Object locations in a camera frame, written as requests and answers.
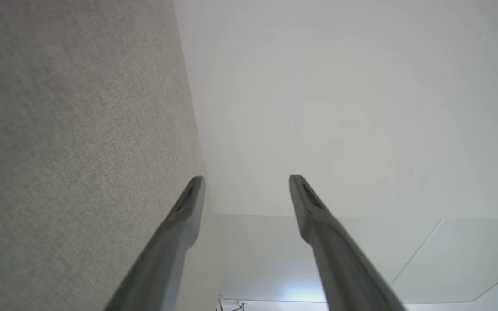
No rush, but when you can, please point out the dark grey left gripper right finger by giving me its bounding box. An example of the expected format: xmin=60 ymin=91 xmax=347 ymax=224
xmin=289 ymin=174 xmax=407 ymax=311

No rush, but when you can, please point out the grey fabric sofa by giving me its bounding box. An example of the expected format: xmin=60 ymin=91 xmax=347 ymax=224
xmin=0 ymin=0 xmax=222 ymax=311

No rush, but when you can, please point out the thin black cable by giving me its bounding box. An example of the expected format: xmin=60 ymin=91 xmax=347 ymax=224
xmin=216 ymin=295 xmax=246 ymax=311

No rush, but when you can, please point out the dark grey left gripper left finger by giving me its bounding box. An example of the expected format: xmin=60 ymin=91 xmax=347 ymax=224
xmin=104 ymin=175 xmax=206 ymax=311

